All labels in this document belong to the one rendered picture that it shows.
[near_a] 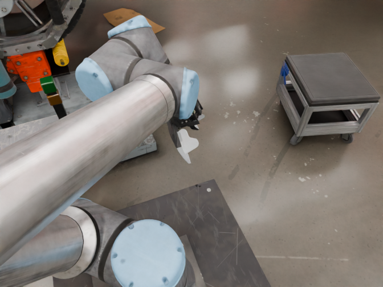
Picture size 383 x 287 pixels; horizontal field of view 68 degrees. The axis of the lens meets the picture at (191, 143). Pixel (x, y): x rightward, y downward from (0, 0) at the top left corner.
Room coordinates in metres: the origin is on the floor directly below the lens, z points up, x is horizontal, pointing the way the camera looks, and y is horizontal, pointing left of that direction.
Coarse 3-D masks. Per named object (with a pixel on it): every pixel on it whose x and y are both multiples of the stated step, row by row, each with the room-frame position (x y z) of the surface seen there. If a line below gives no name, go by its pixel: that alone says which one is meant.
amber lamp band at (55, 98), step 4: (48, 96) 0.73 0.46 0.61; (52, 96) 0.73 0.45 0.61; (56, 96) 0.73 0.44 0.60; (60, 96) 0.75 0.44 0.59; (48, 100) 0.72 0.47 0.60; (52, 100) 0.73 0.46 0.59; (56, 100) 0.73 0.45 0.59; (60, 100) 0.74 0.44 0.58; (52, 104) 0.72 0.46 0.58; (56, 104) 0.73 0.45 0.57
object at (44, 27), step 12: (24, 0) 1.17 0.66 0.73; (60, 0) 1.20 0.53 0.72; (24, 12) 1.15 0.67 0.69; (36, 12) 1.30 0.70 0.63; (48, 12) 1.24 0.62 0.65; (0, 24) 1.11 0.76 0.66; (12, 24) 1.20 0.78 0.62; (24, 24) 1.20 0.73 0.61; (36, 24) 1.16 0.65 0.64; (48, 24) 1.16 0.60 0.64; (0, 36) 1.08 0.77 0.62; (12, 36) 1.10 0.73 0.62
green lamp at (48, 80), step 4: (48, 76) 0.76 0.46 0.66; (40, 80) 0.74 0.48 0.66; (44, 80) 0.74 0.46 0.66; (48, 80) 0.74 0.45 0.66; (52, 80) 0.74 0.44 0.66; (40, 84) 0.72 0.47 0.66; (44, 84) 0.73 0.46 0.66; (48, 84) 0.73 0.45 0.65; (52, 84) 0.73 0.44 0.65; (44, 88) 0.72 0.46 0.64; (48, 88) 0.73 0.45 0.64; (52, 88) 0.73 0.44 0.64; (56, 88) 0.74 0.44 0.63; (44, 92) 0.72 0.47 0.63; (48, 92) 0.73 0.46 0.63
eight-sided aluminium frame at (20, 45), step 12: (72, 0) 1.12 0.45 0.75; (72, 12) 1.12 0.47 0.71; (24, 36) 1.09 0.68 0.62; (36, 36) 1.09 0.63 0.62; (48, 36) 1.07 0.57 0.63; (60, 36) 1.09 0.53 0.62; (0, 48) 1.00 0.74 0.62; (12, 48) 1.02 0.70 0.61; (24, 48) 1.03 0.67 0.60; (36, 48) 1.05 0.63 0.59; (48, 48) 1.07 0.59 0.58
